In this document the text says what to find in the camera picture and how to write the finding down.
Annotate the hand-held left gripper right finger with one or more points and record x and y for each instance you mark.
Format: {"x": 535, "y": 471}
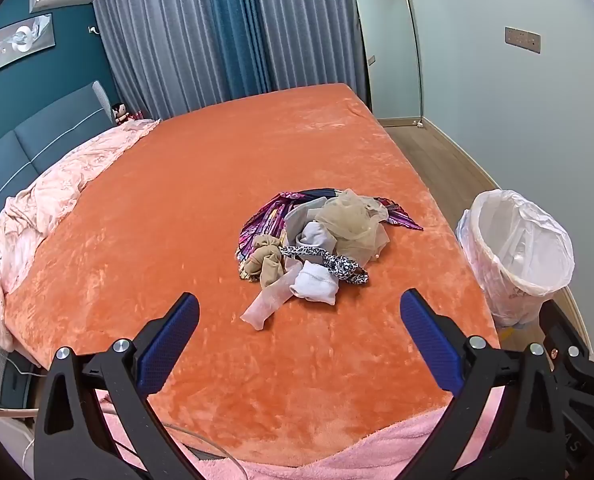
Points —
{"x": 427, "y": 340}

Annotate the small doll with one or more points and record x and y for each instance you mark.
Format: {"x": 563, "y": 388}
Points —
{"x": 119, "y": 112}

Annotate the sheer beige stocking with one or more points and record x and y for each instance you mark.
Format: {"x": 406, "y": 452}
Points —
{"x": 264, "y": 305}

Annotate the standing floor mirror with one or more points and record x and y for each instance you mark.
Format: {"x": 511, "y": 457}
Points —
{"x": 389, "y": 50}

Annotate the long framed wall picture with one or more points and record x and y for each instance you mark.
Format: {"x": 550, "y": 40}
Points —
{"x": 17, "y": 42}

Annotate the pink fleece blanket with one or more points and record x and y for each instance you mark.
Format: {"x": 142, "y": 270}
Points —
{"x": 357, "y": 455}

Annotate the tan scrunchie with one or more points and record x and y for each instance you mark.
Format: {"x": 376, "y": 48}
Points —
{"x": 269, "y": 260}

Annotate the blue curtain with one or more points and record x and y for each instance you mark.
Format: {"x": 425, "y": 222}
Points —
{"x": 239, "y": 25}

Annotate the teal padded headboard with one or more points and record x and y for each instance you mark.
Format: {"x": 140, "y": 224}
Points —
{"x": 42, "y": 130}

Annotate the white bin with plastic liner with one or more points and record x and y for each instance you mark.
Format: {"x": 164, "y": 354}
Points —
{"x": 517, "y": 240}

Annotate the pink floral quilt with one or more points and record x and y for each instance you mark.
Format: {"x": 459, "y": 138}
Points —
{"x": 52, "y": 185}

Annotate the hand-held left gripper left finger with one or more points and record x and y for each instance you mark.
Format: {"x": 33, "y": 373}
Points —
{"x": 172, "y": 345}

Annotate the dark blue cloth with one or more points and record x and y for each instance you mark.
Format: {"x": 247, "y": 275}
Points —
{"x": 322, "y": 192}

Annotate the orange plush blanket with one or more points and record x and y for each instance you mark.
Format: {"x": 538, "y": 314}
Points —
{"x": 202, "y": 185}

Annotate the grey curtain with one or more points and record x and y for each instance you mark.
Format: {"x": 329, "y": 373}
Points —
{"x": 157, "y": 35}
{"x": 312, "y": 25}

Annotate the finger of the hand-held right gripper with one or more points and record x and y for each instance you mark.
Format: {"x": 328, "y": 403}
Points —
{"x": 564, "y": 327}

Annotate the brown wall switch panel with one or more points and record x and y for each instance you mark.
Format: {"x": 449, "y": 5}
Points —
{"x": 523, "y": 40}

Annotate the leopard print headband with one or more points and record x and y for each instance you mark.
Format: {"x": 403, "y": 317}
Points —
{"x": 339, "y": 264}

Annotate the grey sock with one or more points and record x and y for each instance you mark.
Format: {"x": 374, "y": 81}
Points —
{"x": 307, "y": 237}

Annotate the white sock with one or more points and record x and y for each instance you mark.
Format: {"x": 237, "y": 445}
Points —
{"x": 314, "y": 282}

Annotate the purple patterned pleated cloth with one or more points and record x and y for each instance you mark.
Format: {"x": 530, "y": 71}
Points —
{"x": 267, "y": 217}

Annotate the pale grey panel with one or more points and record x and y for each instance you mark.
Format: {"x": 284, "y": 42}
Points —
{"x": 101, "y": 100}

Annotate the beige sheer tulle cloth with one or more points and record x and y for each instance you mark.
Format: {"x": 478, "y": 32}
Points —
{"x": 347, "y": 220}

